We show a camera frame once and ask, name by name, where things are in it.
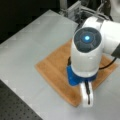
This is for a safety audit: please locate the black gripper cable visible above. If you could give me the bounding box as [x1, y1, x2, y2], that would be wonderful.
[67, 54, 120, 72]

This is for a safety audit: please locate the aluminium frame rail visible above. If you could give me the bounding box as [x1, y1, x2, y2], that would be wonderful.
[59, 0, 110, 23]

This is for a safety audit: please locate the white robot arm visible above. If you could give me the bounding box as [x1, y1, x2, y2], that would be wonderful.
[66, 17, 120, 107]

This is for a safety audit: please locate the white gripper blue mount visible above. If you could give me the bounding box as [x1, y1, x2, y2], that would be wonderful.
[66, 66, 97, 108]

